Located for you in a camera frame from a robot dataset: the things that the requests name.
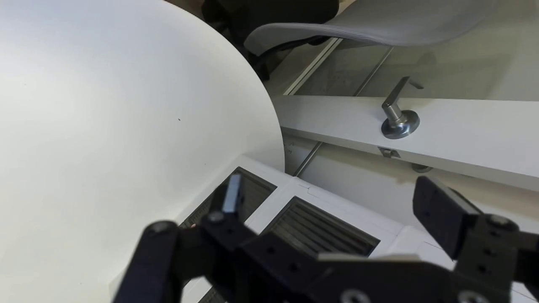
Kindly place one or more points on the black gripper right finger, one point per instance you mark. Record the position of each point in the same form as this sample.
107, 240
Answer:
478, 247

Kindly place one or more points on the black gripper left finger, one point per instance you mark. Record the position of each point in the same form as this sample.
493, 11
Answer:
230, 254

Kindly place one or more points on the dark ribbed cabinet door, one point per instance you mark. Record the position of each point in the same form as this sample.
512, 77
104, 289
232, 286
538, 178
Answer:
255, 195
321, 228

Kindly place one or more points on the white stacked storage cabinet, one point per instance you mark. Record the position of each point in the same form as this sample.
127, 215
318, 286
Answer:
338, 203

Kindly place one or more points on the white room door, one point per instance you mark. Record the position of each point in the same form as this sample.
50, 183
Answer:
478, 136

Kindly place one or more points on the grey office chair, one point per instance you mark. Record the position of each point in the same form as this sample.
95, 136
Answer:
394, 26

